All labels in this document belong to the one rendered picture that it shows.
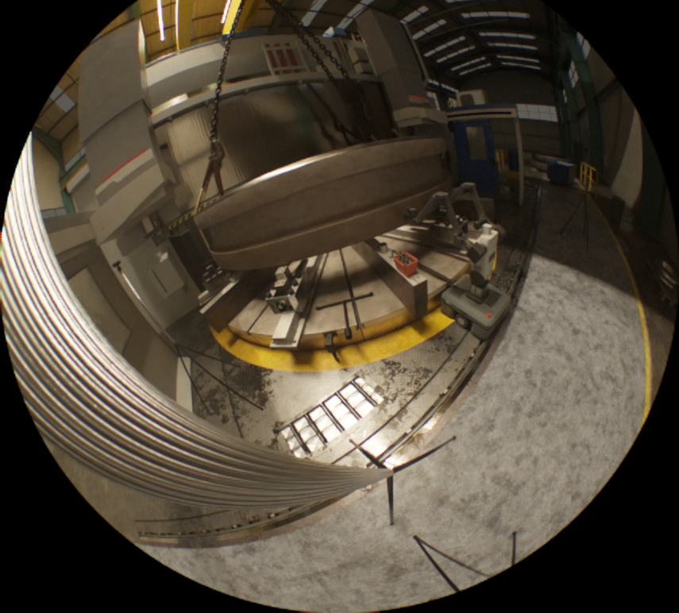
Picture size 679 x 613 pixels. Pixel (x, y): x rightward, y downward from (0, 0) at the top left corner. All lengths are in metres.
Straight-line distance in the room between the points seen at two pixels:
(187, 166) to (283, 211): 3.07
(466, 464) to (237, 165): 5.41
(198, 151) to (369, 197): 3.69
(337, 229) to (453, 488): 2.37
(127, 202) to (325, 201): 2.41
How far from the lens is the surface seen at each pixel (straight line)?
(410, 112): 5.66
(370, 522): 1.77
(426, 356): 1.98
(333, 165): 1.83
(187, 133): 4.88
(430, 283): 2.21
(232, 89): 5.13
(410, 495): 1.71
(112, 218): 3.01
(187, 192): 4.58
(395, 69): 6.12
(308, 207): 2.00
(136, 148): 3.47
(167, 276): 4.53
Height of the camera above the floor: 1.70
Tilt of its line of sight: 31 degrees down
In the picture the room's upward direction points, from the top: 19 degrees counter-clockwise
